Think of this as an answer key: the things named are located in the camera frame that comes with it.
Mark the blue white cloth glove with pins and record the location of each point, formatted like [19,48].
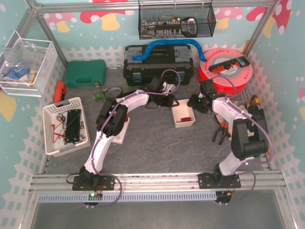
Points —
[18,72]

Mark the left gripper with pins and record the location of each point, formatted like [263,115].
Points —
[170,100]

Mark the black board in basket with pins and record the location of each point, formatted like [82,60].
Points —
[72,133]

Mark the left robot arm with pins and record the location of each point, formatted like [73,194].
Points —
[111,120]

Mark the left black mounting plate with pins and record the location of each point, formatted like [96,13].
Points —
[99,183]

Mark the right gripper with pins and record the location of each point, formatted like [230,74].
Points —
[195,102]

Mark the white spring box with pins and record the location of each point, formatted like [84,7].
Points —
[182,111]

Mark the black aluminium extrusion profile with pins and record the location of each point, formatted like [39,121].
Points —
[127,93]

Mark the orange handled tool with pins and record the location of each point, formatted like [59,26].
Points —
[60,92]

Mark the clear acrylic wall box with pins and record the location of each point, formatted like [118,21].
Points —
[39,55]

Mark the red handled pliers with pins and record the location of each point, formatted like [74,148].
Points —
[223,128]

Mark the brown tape roll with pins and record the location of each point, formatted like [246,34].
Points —
[114,92]

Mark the black toolbox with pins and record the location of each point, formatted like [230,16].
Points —
[161,58]

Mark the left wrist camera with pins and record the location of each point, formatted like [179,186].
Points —
[166,88]

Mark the black mounting plate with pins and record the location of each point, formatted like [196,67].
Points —
[214,180]
[99,183]

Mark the black work glove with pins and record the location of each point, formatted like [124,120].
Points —
[258,115]

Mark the red filament spool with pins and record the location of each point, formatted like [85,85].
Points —
[230,81]

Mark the black red terminal strip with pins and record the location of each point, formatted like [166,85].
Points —
[239,62]

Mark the white perforated basket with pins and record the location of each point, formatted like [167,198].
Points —
[54,124]

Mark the green small motor part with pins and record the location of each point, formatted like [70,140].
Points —
[101,95]

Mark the white peg base plate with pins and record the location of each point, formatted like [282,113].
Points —
[120,137]

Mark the black wire mesh basket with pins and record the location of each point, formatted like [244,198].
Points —
[176,21]

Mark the grey slotted cable duct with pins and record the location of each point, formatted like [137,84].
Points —
[128,197]

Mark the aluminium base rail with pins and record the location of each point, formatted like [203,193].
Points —
[150,182]

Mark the white work glove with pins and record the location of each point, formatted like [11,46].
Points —
[241,105]

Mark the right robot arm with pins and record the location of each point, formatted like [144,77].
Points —
[248,138]

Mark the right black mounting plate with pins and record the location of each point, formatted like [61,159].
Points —
[214,180]

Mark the green plastic case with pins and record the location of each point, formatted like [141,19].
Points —
[85,73]

